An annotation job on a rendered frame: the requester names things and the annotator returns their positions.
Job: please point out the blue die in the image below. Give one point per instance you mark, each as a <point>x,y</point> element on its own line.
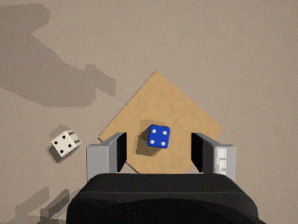
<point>158,136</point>

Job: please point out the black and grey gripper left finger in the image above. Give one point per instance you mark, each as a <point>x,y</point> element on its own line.
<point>108,156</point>

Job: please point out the white die with black pips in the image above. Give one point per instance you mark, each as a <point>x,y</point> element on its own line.
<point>66,142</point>

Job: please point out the tan square mat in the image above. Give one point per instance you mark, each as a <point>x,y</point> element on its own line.
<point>159,102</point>

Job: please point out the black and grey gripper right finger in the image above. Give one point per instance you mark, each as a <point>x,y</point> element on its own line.
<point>210,156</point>

